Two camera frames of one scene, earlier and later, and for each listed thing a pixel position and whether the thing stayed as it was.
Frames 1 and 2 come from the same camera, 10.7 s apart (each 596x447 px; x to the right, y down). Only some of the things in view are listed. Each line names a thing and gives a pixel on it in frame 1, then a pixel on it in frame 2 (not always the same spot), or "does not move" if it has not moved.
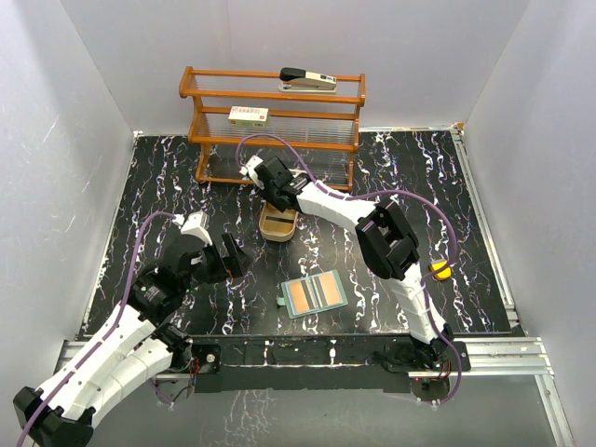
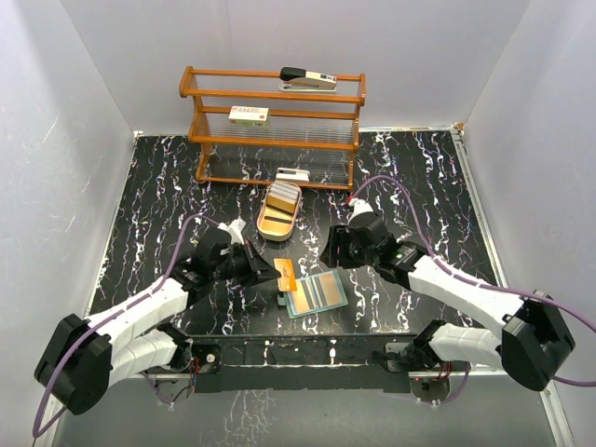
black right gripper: (265, 192) → (334, 255)
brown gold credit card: (330, 289) does not move
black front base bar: (304, 362) does not move
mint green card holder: (312, 295) does not move
